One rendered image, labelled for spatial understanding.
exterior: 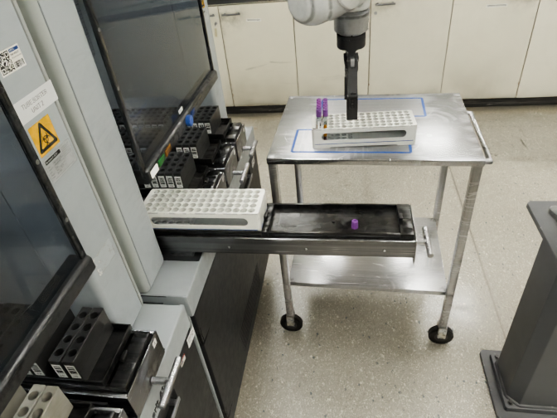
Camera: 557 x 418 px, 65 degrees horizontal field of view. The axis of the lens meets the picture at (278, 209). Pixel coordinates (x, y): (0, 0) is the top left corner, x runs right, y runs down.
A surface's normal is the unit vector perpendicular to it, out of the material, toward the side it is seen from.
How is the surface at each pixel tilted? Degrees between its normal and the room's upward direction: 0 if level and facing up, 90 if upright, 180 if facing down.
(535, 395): 90
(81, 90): 90
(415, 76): 90
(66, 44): 90
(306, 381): 0
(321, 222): 0
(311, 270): 0
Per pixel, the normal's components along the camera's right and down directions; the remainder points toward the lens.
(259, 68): -0.13, 0.61
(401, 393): -0.09, -0.79
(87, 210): 0.99, 0.01
